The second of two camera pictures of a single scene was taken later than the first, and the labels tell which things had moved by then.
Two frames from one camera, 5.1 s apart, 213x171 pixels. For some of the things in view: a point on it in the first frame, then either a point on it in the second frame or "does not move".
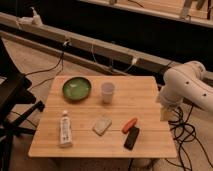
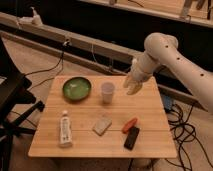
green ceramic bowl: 76,88 does not move
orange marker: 129,124 does not move
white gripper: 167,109 to 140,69
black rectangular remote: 131,137 does not move
